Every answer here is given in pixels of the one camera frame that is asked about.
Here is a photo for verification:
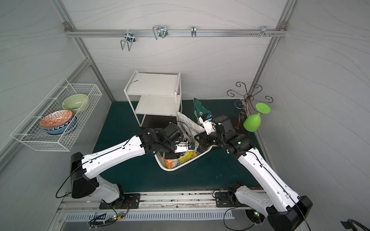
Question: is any white perforated plastic basket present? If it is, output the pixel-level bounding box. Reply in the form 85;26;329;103
153;126;214;172

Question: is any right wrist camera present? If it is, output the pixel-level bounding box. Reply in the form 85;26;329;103
198;114;216;135

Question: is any dark green table mat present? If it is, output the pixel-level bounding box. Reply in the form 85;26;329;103
94;102;259;192

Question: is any green plastic goblet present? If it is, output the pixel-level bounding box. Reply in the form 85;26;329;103
243;103;271;132

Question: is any white green fertilizer bag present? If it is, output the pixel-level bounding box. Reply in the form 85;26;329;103
176;112;205;143

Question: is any black object bottom right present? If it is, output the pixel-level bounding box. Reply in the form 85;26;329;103
341;219;370;231

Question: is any light green bowl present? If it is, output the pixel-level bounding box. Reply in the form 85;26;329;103
62;94;90;115

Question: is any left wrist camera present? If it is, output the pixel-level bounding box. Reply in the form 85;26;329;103
174;142;196;153

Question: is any orange patterned bowl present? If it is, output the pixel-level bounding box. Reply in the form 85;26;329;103
39;110;73;129

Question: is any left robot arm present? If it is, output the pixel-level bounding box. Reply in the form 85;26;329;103
70;123;194;203

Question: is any aluminium top rail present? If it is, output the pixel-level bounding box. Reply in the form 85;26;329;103
65;28;287;38

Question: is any yellow green seed bag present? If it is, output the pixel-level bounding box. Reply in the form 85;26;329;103
178;151;197;164

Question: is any bronze curly wire stand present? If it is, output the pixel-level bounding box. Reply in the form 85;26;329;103
226;81;274;130

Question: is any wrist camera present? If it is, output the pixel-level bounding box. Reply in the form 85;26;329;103
198;114;216;135
174;142;196;153

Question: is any white two-tier shelf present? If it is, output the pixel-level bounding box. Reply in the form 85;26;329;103
124;70;183;126

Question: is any dark green fertilizer bag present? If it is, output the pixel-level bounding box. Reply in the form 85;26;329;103
193;98;213;125

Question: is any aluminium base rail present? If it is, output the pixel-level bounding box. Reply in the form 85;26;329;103
57;189;296;211

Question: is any metal double hook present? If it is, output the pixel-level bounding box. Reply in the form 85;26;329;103
120;31;136;51

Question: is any blue bowl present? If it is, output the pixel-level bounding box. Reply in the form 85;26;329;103
44;120;76;135

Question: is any orange white small bag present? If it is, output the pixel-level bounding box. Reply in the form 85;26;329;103
163;158;179;169

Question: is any white slotted cable duct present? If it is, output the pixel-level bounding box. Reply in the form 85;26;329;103
65;210;235;223

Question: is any white wire wall basket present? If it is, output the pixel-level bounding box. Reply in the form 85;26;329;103
11;79;102;152

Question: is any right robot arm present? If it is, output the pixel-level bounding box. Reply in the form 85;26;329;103
195;115;313;231

